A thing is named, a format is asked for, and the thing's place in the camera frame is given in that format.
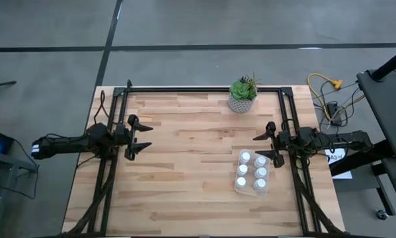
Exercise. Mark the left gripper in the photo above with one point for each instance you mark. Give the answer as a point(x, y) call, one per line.
point(125, 135)

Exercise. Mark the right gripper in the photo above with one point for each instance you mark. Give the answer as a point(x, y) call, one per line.
point(285, 140)

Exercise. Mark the white pill bottle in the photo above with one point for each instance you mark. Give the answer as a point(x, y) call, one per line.
point(245, 157)
point(242, 169)
point(260, 162)
point(241, 182)
point(260, 172)
point(260, 183)

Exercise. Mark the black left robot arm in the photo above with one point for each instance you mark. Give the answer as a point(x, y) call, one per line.
point(65, 145)

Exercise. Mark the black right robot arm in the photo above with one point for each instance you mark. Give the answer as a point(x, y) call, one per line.
point(343, 139)

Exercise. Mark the clear plastic basket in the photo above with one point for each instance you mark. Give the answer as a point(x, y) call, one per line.
point(250, 193)

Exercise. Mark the succulent in triangle-patterned pot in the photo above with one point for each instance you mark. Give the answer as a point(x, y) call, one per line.
point(240, 91)

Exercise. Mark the black power strip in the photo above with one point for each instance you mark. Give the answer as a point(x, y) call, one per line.
point(333, 110)

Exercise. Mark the white paper sheet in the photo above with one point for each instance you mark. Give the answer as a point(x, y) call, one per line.
point(343, 173)

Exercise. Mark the black side table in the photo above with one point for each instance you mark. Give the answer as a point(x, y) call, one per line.
point(389, 109)

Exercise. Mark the black caster wheel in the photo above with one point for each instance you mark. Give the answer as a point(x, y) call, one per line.
point(381, 214)

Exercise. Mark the black tripod leg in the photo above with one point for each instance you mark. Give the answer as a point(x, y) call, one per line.
point(1, 84)

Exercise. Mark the black aluminium table frame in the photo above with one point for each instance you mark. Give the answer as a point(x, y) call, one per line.
point(201, 89)

